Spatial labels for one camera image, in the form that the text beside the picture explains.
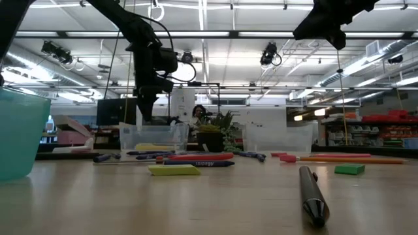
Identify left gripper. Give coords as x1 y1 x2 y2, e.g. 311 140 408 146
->
125 39 176 123

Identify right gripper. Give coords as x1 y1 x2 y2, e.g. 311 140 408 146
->
293 0 380 51

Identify yellow-green eraser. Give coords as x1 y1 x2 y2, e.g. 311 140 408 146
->
147 164 202 177

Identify red-handled scissors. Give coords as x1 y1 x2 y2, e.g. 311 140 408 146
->
93 152 235 165

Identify orange pencil with pink eraser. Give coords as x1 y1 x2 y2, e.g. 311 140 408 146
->
279 154 408 165

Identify green eraser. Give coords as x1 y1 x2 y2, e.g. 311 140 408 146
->
334 163 366 176

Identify dark grey click pen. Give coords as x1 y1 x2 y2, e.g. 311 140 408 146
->
298 165 330 228

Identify shelf with red bins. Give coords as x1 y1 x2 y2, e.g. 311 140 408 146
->
321 109 418 148

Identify clear plastic bin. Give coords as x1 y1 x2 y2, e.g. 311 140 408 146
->
243 123 314 153
119 122 190 153

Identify black monitor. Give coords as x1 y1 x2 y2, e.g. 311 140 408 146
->
96 97 137 127

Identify white machine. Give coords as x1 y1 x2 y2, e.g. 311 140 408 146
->
170 88 196 123

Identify yellow pen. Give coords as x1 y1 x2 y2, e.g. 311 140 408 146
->
135 143 180 151

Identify person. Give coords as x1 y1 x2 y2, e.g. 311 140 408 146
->
188 104 208 129

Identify potted succulent plant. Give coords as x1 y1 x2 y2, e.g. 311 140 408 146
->
195 110 243 153

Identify teal plastic bin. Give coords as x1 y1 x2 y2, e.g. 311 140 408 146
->
0 87 52 181

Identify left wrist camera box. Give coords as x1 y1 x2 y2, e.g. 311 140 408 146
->
155 47 179 74

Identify black hanging cable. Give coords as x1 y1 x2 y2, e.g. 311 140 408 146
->
103 0 127 100

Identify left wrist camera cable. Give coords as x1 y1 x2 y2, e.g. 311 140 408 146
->
137 12 197 84

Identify black ceiling camera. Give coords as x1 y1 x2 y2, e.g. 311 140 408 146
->
40 40 74 65
259 41 283 67
180 50 195 65

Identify white hanging ring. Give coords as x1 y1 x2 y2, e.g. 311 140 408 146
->
147 0 165 22

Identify black aluminium table frame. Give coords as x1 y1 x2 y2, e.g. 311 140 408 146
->
35 142 418 160

